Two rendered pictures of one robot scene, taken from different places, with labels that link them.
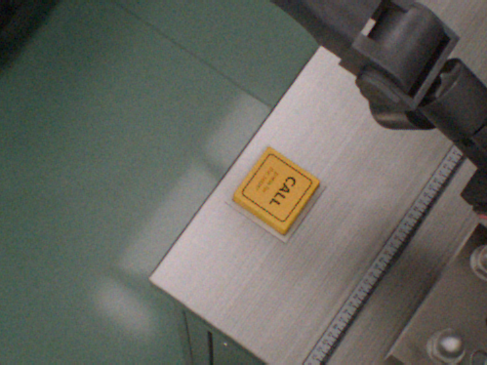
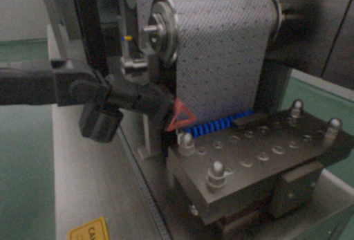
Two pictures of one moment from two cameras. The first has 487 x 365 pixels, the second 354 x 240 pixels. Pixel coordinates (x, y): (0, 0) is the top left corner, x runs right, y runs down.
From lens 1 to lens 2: 82 cm
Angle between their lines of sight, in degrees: 51
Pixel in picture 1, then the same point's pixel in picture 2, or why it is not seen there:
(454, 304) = (197, 167)
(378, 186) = (125, 198)
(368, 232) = (140, 212)
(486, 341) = not seen: hidden behind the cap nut
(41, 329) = not seen: outside the picture
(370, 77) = (76, 82)
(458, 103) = (122, 81)
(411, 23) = (72, 61)
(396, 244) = (153, 204)
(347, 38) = (48, 73)
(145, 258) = not seen: outside the picture
